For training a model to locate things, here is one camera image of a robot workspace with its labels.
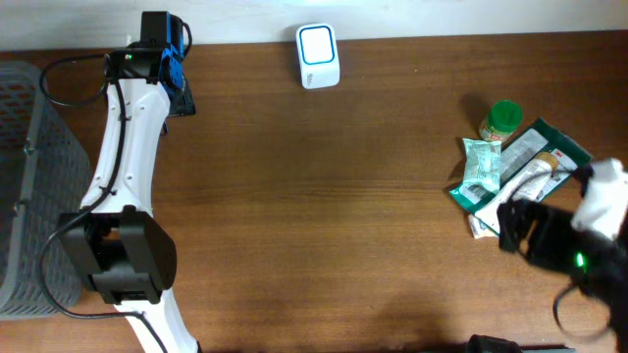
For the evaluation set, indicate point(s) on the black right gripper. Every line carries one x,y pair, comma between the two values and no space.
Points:
531,225

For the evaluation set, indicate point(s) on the white cream tube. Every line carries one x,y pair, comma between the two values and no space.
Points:
528,184

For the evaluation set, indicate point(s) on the small orange box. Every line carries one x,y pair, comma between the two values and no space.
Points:
480,229

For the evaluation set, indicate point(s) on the light teal wipes pack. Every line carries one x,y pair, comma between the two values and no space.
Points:
482,165

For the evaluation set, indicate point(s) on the green 3M gloves package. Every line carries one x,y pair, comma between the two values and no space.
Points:
538,137

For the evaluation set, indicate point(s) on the green lid jar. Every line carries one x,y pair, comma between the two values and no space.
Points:
502,121

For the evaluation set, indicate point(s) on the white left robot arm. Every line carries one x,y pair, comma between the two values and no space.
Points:
116,247

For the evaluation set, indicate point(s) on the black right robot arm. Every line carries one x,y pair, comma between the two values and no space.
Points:
608,285

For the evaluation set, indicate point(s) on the white barcode scanner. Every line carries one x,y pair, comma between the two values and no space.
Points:
318,56

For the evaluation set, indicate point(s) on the grey plastic mesh basket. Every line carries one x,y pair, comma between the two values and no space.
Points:
44,173

